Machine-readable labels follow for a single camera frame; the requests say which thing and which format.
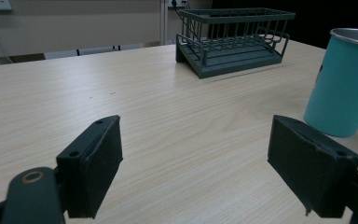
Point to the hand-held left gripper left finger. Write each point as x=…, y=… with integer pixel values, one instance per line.
x=90, y=168

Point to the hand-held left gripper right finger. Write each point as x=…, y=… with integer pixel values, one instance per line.
x=310, y=168

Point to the teal metal cup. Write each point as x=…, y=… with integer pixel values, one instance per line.
x=343, y=87

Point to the white wall trim post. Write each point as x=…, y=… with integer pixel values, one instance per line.
x=164, y=21

